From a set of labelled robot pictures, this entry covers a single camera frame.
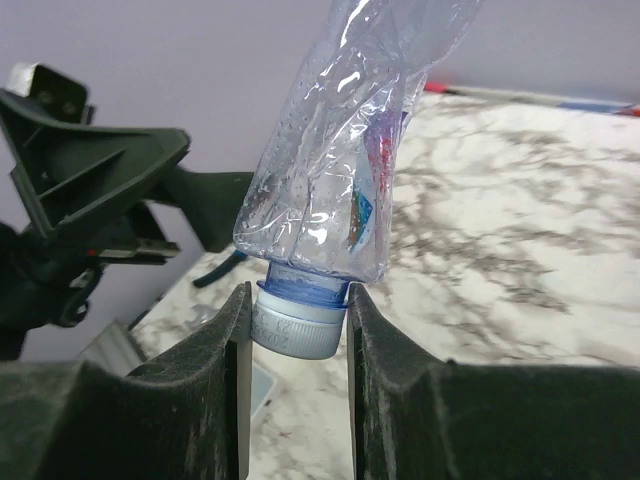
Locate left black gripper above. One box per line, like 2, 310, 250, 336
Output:
1, 90, 253, 360

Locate red marker pen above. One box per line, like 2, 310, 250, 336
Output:
424, 82, 464, 95

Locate blue handled pliers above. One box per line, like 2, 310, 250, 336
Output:
192, 250, 248, 289

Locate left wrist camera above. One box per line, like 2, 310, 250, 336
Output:
6, 63, 95, 125

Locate clear water bottle edge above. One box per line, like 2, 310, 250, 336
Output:
233, 1, 480, 360

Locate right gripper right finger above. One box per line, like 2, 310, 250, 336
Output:
347, 284, 639, 479

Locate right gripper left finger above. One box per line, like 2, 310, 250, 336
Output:
1, 283, 252, 479

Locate blue red pen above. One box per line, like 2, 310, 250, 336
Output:
555, 100, 639, 117

